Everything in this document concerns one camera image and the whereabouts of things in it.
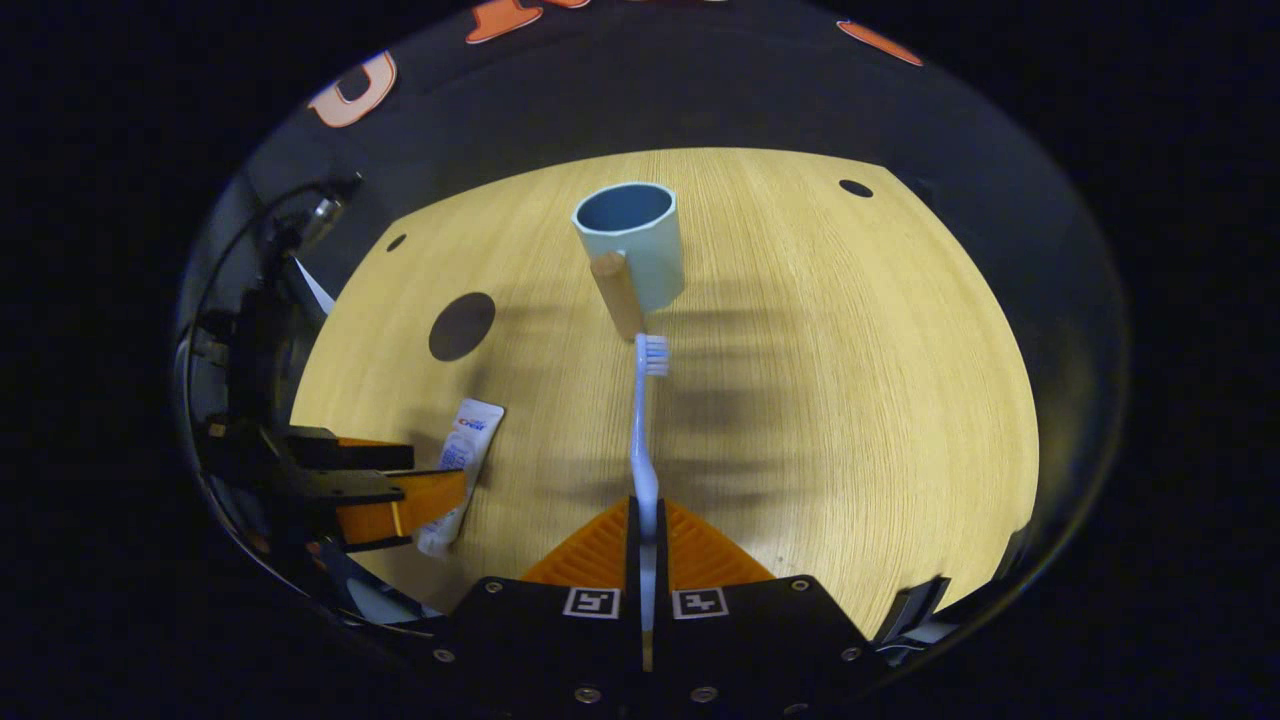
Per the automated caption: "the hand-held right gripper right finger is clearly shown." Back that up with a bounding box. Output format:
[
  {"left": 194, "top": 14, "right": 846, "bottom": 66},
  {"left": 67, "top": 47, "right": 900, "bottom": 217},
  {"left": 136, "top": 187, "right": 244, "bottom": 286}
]
[{"left": 650, "top": 497, "right": 881, "bottom": 720}]

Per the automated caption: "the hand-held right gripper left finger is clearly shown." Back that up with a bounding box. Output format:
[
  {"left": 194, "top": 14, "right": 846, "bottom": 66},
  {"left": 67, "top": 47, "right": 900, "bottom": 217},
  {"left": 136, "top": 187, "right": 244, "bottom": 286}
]
[{"left": 430, "top": 497, "right": 646, "bottom": 720}]

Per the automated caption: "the white toothpaste tube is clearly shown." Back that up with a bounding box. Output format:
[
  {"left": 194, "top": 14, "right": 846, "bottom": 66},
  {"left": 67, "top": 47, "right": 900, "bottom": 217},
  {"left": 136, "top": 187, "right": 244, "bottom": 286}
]
[{"left": 417, "top": 398, "right": 506, "bottom": 558}]

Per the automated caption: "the dark round coaster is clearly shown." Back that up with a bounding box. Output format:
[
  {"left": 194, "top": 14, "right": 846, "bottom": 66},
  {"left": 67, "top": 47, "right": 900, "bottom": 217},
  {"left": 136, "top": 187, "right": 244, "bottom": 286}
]
[{"left": 429, "top": 292, "right": 497, "bottom": 362}]

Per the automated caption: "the white toothbrush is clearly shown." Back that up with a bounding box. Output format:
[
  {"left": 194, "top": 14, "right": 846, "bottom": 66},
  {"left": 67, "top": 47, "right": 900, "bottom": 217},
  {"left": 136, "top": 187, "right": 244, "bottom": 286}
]
[{"left": 630, "top": 333, "right": 670, "bottom": 631}]

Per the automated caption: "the light blue cup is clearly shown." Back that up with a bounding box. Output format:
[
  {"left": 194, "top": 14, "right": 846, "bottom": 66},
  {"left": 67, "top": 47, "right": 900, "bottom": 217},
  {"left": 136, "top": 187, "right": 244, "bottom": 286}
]
[{"left": 572, "top": 181, "right": 687, "bottom": 341}]

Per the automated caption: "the white panel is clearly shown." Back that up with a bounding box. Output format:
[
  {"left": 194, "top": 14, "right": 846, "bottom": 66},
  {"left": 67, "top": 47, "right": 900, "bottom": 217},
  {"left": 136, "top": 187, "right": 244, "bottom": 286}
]
[{"left": 293, "top": 258, "right": 337, "bottom": 316}]

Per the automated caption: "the black backdrop cloth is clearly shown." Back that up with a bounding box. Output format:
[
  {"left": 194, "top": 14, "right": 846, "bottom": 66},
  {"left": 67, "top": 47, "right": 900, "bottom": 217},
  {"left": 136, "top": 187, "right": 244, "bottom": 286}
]
[{"left": 180, "top": 0, "right": 1126, "bottom": 641}]

